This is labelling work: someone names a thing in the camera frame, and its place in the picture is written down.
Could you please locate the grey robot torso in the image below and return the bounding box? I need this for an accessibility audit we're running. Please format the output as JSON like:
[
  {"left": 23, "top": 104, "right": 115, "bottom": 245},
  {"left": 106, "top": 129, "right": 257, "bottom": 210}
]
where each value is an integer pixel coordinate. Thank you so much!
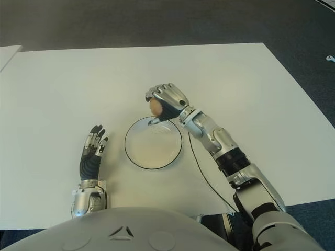
[{"left": 0, "top": 206, "right": 253, "bottom": 251}]

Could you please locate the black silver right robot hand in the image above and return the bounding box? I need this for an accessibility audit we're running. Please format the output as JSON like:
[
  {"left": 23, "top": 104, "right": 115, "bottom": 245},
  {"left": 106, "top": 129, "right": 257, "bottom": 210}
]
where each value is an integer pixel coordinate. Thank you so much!
[{"left": 144, "top": 83, "right": 189, "bottom": 126}]

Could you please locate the red yellow apple with sticker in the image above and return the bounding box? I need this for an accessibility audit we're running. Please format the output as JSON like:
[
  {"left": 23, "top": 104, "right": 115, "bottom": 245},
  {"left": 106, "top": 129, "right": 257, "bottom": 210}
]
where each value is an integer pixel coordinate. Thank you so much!
[{"left": 148, "top": 98, "right": 163, "bottom": 116}]

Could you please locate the white plate with black rim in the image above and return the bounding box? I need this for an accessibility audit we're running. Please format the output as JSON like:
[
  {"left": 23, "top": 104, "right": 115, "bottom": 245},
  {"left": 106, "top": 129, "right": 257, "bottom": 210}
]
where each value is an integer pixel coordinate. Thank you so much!
[{"left": 124, "top": 116, "right": 183, "bottom": 170}]

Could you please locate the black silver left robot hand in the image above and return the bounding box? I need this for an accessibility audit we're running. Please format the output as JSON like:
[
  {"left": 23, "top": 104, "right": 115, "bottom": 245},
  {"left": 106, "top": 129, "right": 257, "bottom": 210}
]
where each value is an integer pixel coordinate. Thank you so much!
[{"left": 79, "top": 124, "right": 109, "bottom": 181}]

